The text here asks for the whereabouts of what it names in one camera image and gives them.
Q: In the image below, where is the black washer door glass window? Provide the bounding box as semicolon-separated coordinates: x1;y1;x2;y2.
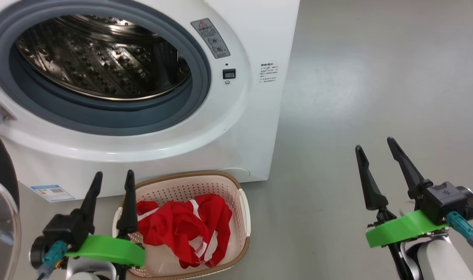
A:
0;128;22;280

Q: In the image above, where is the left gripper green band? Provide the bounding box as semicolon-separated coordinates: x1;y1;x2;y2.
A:
66;170;146;267

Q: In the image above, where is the round white filter cover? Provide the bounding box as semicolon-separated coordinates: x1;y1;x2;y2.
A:
221;167;251;182

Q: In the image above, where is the teal cable connector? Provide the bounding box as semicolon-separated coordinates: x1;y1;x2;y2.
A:
37;240;68;277
447;212;473;249

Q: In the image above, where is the blue energy label sticker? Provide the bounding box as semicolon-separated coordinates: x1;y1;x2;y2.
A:
30;184;76;203

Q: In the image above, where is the teal left cable connector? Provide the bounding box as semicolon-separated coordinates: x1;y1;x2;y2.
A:
37;240;68;277

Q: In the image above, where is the cream basket with brown rim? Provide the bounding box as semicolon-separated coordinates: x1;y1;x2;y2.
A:
113;170;251;280

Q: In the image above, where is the teal right cable connector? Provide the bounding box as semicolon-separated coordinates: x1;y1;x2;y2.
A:
447;212;473;249

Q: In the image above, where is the grey warning sticker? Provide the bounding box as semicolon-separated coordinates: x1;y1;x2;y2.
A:
190;18;231;59

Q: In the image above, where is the white front-load washing machine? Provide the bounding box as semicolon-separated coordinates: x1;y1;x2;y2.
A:
0;0;300;203

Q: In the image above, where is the black printed text sticker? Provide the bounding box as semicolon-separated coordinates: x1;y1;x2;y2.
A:
259;62;279;83

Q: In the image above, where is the red white-striped garment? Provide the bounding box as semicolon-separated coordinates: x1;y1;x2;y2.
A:
136;194;233;270

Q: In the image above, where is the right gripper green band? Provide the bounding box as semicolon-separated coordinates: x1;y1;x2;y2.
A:
355;137;449;248

